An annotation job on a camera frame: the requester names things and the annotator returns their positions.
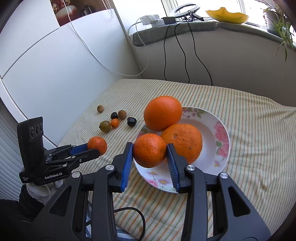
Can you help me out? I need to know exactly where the black cable left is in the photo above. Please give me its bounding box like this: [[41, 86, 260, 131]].
[[163, 22, 172, 81]]

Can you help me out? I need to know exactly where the potted spider plant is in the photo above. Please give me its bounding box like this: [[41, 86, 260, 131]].
[[262, 1, 295, 62]]

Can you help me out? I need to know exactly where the black camera box left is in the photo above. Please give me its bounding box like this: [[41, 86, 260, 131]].
[[17, 116, 44, 173]]

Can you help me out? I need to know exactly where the white power strip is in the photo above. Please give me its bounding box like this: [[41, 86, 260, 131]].
[[140, 15, 165, 28]]

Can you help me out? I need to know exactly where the large smooth orange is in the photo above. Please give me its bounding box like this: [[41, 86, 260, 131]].
[[144, 96, 182, 132]]

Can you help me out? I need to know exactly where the dark plum right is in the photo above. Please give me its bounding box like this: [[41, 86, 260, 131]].
[[127, 117, 137, 127]]

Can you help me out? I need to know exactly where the brown kiwi middle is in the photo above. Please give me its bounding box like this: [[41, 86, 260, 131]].
[[118, 110, 126, 120]]

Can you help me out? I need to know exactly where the green kiwi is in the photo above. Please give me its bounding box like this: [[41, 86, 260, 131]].
[[99, 120, 111, 133]]

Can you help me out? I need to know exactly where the dark plum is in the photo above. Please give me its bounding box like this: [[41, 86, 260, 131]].
[[127, 117, 137, 127], [110, 112, 119, 120]]

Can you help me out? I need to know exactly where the grey windowsill mat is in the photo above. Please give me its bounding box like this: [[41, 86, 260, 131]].
[[132, 21, 219, 47]]

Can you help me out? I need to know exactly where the white cable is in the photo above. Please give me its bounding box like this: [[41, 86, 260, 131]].
[[62, 0, 153, 77]]

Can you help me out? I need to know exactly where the black cable right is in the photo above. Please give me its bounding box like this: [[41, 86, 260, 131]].
[[188, 16, 213, 86]]

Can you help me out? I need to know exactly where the small brown kiwi far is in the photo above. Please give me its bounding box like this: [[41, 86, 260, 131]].
[[97, 105, 104, 113]]

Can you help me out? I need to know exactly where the mandarin with stem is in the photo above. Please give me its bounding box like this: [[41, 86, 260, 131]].
[[133, 133, 167, 168]]

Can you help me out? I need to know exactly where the striped cloth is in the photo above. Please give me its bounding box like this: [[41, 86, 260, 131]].
[[61, 79, 295, 240]]

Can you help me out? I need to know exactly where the yellow melon rind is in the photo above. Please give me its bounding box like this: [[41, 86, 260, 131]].
[[206, 7, 249, 24]]

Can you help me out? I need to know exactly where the ring light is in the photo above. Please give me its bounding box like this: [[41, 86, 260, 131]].
[[170, 3, 200, 16]]

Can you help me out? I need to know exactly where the white refrigerator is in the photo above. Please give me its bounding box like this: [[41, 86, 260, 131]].
[[1, 1, 140, 149]]

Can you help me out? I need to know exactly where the dark plum left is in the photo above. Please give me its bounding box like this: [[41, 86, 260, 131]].
[[110, 112, 119, 120]]

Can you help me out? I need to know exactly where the tiny orange kumquat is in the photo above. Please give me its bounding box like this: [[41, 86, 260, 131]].
[[110, 118, 120, 128]]

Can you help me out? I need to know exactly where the floral white plate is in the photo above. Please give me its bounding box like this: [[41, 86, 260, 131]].
[[135, 106, 230, 193]]

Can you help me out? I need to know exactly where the large rough orange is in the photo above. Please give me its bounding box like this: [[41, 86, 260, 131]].
[[161, 123, 203, 164]]

